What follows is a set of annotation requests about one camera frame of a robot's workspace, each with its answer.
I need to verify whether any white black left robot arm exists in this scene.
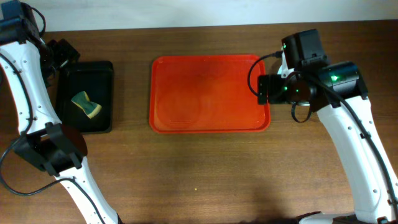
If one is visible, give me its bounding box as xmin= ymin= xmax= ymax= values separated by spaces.
xmin=1 ymin=18 xmax=121 ymax=223

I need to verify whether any cream white plate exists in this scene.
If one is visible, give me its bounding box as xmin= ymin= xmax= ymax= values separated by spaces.
xmin=295 ymin=101 xmax=310 ymax=106

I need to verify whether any yellow green sponge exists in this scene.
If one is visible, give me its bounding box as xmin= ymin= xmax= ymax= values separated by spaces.
xmin=71 ymin=91 xmax=102 ymax=119

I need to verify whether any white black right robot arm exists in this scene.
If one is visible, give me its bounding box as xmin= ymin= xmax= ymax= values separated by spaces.
xmin=257 ymin=62 xmax=397 ymax=223

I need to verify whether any red plastic tray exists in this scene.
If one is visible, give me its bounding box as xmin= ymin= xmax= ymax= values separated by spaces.
xmin=149 ymin=54 xmax=271 ymax=134

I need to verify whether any black plastic tray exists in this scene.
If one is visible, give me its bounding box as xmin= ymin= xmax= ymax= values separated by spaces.
xmin=55 ymin=61 xmax=114 ymax=134

